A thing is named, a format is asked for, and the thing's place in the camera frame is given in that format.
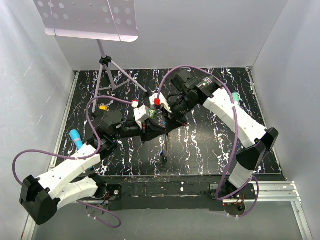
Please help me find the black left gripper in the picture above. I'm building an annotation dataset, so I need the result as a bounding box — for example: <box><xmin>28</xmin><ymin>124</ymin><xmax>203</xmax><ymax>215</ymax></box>
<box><xmin>112</xmin><ymin>118</ymin><xmax>166</xmax><ymax>144</ymax></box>

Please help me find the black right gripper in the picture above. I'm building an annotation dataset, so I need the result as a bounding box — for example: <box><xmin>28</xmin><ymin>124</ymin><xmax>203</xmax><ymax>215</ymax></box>
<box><xmin>160</xmin><ymin>94</ymin><xmax>198</xmax><ymax>133</ymax></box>

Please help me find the chain of silver keyrings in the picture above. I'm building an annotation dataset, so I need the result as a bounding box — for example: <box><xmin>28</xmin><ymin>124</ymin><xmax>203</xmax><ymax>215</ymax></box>
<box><xmin>163</xmin><ymin>137</ymin><xmax>171</xmax><ymax>157</ymax></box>

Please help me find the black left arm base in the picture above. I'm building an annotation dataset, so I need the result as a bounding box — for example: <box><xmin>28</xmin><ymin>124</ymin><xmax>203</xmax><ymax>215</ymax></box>
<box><xmin>98</xmin><ymin>184</ymin><xmax>122</xmax><ymax>207</ymax></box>

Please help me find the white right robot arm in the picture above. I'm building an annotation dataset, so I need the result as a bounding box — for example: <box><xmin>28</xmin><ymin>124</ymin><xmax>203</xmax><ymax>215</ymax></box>
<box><xmin>149</xmin><ymin>66</ymin><xmax>279</xmax><ymax>200</ymax></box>

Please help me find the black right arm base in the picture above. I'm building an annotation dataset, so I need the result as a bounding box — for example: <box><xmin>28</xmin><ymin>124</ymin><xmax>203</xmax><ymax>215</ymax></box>
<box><xmin>217</xmin><ymin>182</ymin><xmax>260</xmax><ymax>219</ymax></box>

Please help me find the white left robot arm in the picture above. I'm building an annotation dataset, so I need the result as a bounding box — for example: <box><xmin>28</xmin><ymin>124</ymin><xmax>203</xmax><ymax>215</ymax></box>
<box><xmin>19</xmin><ymin>105</ymin><xmax>166</xmax><ymax>225</ymax></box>

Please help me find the yellow key tag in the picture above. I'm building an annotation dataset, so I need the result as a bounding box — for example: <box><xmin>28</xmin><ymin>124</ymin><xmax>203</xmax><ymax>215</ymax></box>
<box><xmin>98</xmin><ymin>104</ymin><xmax>109</xmax><ymax>111</ymax></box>

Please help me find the mint green marker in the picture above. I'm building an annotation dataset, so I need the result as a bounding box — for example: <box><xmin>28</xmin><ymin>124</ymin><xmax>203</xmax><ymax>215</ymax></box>
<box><xmin>231</xmin><ymin>92</ymin><xmax>241</xmax><ymax>105</ymax></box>

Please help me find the cyan blue marker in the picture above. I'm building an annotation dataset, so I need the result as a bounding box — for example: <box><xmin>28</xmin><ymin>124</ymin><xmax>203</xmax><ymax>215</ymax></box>
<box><xmin>69</xmin><ymin>129</ymin><xmax>95</xmax><ymax>175</ymax></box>

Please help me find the white music stand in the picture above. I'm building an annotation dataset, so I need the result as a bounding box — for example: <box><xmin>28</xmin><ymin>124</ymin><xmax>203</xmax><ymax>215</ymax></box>
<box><xmin>32</xmin><ymin>0</ymin><xmax>151</xmax><ymax>118</ymax></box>

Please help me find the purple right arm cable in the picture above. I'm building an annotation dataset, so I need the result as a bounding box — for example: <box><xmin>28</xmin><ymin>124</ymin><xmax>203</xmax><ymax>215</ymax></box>
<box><xmin>157</xmin><ymin>65</ymin><xmax>260</xmax><ymax>218</ymax></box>

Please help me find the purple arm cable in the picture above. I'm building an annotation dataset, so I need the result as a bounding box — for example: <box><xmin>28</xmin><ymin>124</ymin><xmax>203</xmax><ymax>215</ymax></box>
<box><xmin>157</xmin><ymin>65</ymin><xmax>260</xmax><ymax>218</ymax></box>
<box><xmin>12</xmin><ymin>96</ymin><xmax>136</xmax><ymax>228</ymax></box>

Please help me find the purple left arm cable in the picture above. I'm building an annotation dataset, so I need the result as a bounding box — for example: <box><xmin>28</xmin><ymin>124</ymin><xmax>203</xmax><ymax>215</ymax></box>
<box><xmin>12</xmin><ymin>96</ymin><xmax>136</xmax><ymax>228</ymax></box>

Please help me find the aluminium frame rail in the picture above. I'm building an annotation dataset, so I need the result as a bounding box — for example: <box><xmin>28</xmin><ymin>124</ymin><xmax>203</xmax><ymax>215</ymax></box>
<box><xmin>53</xmin><ymin>71</ymin><xmax>80</xmax><ymax>155</ymax></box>

